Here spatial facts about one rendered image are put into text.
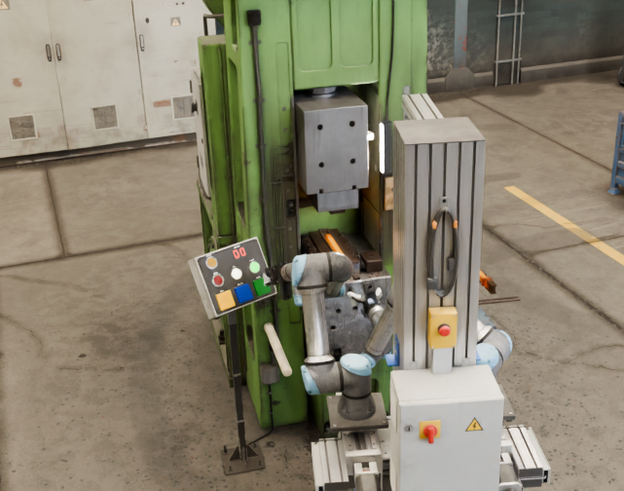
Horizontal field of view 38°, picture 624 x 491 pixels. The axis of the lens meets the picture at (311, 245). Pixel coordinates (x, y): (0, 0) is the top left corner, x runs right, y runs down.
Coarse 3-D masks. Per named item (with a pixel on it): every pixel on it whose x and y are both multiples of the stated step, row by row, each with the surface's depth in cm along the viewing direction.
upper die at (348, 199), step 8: (320, 192) 424; (328, 192) 424; (336, 192) 424; (344, 192) 425; (352, 192) 426; (312, 200) 433; (320, 200) 424; (328, 200) 425; (336, 200) 426; (344, 200) 427; (352, 200) 428; (320, 208) 426; (328, 208) 427; (336, 208) 428; (344, 208) 428
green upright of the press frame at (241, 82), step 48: (240, 0) 393; (288, 0) 398; (240, 48) 401; (288, 48) 406; (240, 96) 412; (288, 96) 415; (240, 144) 458; (240, 192) 468; (288, 192) 434; (240, 240) 479; (288, 240) 444; (288, 336) 465; (288, 384) 477
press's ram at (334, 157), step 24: (336, 96) 425; (312, 120) 407; (336, 120) 410; (360, 120) 413; (312, 144) 412; (336, 144) 415; (360, 144) 418; (312, 168) 416; (336, 168) 419; (360, 168) 422; (312, 192) 421
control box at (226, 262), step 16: (256, 240) 420; (208, 256) 405; (224, 256) 410; (240, 256) 414; (256, 256) 418; (192, 272) 408; (208, 272) 404; (224, 272) 408; (240, 272) 412; (256, 272) 416; (208, 288) 402; (224, 288) 406; (272, 288) 419; (208, 304) 404; (240, 304) 409
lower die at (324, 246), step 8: (312, 232) 475; (320, 232) 473; (336, 232) 474; (312, 240) 467; (320, 240) 466; (336, 240) 465; (344, 240) 464; (320, 248) 456; (328, 248) 456; (344, 248) 455; (352, 256) 446; (352, 264) 442
